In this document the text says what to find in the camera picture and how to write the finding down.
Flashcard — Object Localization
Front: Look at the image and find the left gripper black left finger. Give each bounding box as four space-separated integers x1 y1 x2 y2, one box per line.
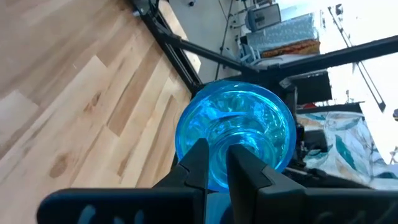
36 138 210 224

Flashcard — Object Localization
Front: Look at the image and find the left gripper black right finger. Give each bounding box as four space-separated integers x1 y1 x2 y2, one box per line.
226 144 398 224

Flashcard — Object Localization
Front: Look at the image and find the blue small round vase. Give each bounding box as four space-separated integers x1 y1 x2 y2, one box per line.
174 80 297 193

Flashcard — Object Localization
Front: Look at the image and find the white teal leaf-print cloth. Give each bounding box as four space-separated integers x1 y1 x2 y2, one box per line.
297 111 398 190

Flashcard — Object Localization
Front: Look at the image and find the thin black tripod stand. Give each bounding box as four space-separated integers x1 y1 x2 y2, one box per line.
326 3 387 113

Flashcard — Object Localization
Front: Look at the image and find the grey mesh office chair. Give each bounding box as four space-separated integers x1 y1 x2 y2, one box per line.
238 42 262 67

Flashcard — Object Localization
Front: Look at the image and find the orange patterned hanging cloth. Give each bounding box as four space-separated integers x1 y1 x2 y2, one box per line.
260 39 322 59

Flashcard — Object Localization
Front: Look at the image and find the grey-blue speckled cloth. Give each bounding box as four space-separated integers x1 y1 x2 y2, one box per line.
246 12 320 53

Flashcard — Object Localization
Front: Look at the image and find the grey boxy device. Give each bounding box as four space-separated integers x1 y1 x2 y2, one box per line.
244 2 282 32

